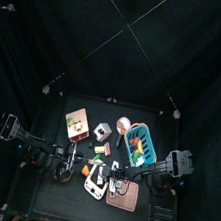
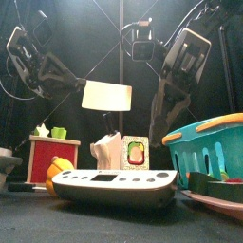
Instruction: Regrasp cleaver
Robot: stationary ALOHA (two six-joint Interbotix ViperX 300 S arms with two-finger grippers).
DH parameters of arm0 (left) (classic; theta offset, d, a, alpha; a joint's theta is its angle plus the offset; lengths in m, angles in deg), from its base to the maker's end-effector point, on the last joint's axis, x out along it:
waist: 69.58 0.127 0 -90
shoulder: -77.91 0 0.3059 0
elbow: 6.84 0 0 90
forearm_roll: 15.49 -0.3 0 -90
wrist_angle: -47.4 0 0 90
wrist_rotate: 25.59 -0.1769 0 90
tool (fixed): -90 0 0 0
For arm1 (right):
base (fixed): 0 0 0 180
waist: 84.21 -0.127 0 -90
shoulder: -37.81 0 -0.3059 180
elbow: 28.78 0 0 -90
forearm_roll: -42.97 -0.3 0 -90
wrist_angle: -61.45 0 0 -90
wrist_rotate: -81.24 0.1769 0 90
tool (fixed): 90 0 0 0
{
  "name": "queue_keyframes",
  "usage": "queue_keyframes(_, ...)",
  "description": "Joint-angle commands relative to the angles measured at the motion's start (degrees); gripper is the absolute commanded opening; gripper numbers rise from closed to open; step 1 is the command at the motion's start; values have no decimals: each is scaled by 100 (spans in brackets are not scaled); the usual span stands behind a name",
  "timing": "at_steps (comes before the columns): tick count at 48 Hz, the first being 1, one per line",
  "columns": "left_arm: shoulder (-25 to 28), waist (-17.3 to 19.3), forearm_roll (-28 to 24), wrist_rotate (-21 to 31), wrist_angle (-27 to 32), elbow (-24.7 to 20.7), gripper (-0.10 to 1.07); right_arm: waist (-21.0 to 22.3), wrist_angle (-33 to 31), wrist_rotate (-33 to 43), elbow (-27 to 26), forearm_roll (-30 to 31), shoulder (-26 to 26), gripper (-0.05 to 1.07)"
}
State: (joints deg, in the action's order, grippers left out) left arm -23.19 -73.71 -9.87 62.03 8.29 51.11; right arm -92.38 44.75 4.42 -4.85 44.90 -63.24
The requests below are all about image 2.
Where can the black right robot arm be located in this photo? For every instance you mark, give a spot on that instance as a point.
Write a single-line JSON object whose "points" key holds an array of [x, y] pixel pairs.
{"points": [[218, 14]]}

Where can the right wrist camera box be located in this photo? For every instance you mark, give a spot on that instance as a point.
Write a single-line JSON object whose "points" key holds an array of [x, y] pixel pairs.
{"points": [[143, 46]]}

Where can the red wooden shape box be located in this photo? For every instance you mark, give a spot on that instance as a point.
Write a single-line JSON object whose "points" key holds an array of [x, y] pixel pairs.
{"points": [[52, 159]]}

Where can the red toy food piece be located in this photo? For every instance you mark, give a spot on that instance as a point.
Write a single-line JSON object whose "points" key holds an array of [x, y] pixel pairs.
{"points": [[234, 180]]}

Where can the green flower shape block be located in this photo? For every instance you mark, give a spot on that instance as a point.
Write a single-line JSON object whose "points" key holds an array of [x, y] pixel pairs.
{"points": [[59, 133]]}

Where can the white green star block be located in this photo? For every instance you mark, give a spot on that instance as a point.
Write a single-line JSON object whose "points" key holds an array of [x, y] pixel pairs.
{"points": [[42, 131]]}

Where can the carton box with window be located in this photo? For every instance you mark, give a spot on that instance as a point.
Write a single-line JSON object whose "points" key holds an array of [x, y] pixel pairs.
{"points": [[136, 153]]}

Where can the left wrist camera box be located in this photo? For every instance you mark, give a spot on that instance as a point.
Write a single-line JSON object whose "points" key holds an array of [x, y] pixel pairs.
{"points": [[42, 30]]}

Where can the white toy knife block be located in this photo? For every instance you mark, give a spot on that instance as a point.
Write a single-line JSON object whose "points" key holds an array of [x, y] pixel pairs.
{"points": [[107, 152]]}

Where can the vertical metal frame pole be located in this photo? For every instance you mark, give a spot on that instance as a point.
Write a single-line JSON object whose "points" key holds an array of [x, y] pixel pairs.
{"points": [[121, 47]]}

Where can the pink toy tray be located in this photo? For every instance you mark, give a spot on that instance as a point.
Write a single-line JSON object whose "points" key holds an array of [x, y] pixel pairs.
{"points": [[218, 207]]}

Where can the orange toy pumpkin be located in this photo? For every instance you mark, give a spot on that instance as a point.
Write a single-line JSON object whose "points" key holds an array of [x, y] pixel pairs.
{"points": [[58, 166]]}

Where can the grey toy pot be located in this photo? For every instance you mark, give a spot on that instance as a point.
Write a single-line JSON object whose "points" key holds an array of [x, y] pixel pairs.
{"points": [[8, 164]]}

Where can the dark green toy block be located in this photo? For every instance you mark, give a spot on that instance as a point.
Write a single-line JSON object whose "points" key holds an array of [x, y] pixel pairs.
{"points": [[215, 188]]}

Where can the black tripod pole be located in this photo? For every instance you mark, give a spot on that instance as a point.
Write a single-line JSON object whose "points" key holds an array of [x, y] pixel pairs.
{"points": [[227, 69]]}

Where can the green yellow toy food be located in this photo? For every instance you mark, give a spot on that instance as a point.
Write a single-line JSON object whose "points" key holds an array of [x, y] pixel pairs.
{"points": [[223, 175]]}

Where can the white toy kitchen scale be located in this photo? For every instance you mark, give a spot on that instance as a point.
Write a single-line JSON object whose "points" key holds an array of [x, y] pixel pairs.
{"points": [[117, 188]]}

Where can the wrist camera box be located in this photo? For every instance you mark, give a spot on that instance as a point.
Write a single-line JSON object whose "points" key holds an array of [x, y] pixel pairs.
{"points": [[42, 30], [143, 46]]}

